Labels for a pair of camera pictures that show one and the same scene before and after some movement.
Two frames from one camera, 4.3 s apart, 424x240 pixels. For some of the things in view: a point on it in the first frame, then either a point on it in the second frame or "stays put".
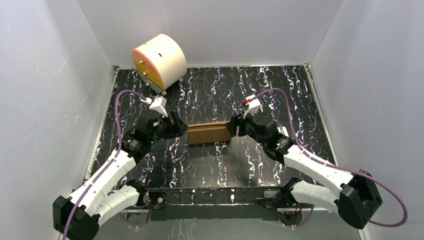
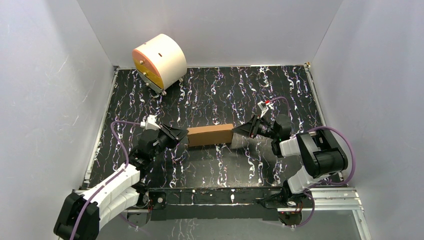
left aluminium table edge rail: (89, 168) stays put
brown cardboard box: (208, 133) stays put
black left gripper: (174, 124) to (167, 136)
